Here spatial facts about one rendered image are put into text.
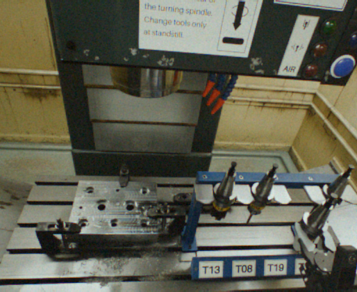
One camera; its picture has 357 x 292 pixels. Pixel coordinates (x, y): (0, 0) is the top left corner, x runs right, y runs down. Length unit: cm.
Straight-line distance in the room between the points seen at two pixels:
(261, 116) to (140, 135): 84
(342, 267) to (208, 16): 58
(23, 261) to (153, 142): 69
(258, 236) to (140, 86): 76
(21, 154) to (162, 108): 104
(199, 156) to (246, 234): 49
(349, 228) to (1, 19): 183
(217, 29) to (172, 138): 94
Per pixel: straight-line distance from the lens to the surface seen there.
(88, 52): 42
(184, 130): 128
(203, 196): 76
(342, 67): 50
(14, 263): 108
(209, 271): 97
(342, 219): 150
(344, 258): 73
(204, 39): 41
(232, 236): 110
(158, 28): 40
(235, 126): 182
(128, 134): 129
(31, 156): 191
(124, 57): 42
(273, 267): 104
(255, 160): 196
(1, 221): 149
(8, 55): 169
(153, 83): 58
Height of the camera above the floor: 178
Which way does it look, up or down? 40 degrees down
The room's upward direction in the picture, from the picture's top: 9 degrees clockwise
